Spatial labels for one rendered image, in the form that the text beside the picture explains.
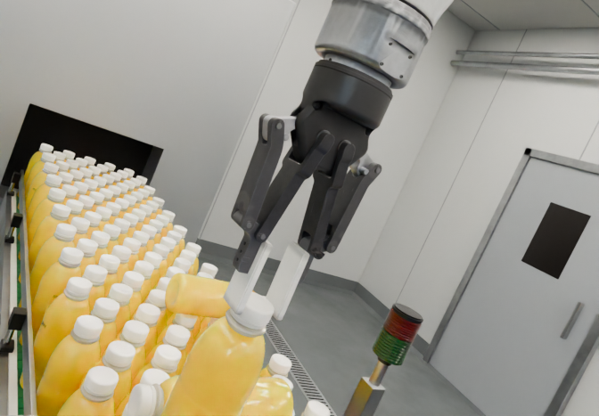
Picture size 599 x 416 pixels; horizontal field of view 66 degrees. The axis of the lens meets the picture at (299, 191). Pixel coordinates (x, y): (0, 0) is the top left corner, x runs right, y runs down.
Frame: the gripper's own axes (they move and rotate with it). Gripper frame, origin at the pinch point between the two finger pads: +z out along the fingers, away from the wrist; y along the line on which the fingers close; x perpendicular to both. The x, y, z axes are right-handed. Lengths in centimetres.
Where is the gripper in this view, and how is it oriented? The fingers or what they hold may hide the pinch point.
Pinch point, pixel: (266, 277)
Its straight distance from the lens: 44.0
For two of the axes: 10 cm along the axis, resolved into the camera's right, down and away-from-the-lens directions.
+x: -5.0, -3.1, 8.1
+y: 7.7, 2.7, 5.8
